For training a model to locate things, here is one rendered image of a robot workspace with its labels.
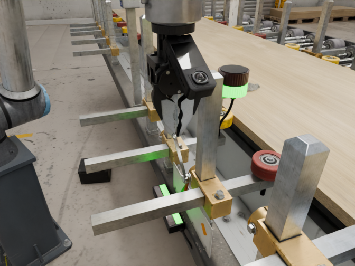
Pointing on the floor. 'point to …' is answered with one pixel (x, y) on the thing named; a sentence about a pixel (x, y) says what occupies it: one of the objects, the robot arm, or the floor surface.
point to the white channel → (233, 12)
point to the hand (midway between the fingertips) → (177, 133)
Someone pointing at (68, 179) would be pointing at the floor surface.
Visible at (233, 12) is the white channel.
